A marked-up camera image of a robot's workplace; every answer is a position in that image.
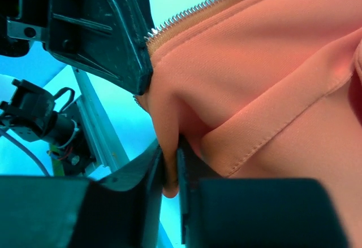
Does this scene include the orange jacket pink lining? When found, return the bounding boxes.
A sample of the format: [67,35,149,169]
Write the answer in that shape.
[137,0,361,247]

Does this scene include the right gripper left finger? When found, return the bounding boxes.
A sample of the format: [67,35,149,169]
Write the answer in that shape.
[1,142,163,247]

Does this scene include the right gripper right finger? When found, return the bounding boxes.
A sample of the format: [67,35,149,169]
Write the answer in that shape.
[176,138,350,247]

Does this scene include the aluminium table edge rail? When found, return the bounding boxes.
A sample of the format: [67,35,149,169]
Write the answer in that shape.
[72,67,129,173]

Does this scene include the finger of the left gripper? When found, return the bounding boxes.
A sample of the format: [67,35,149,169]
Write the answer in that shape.
[48,0,153,95]

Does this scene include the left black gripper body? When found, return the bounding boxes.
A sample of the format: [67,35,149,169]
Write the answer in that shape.
[1,0,49,58]

